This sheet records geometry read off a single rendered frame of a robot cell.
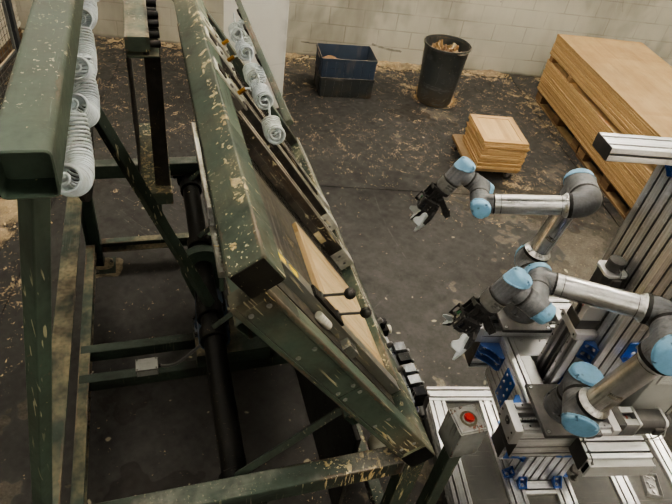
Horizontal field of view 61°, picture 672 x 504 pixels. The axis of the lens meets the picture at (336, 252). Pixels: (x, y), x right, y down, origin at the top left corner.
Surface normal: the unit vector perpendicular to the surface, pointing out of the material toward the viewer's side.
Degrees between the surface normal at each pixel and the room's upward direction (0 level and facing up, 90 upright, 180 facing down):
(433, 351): 0
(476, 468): 0
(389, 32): 90
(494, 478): 0
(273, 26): 90
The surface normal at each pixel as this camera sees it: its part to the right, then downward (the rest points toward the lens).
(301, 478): 0.13, -0.75
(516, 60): 0.09, 0.66
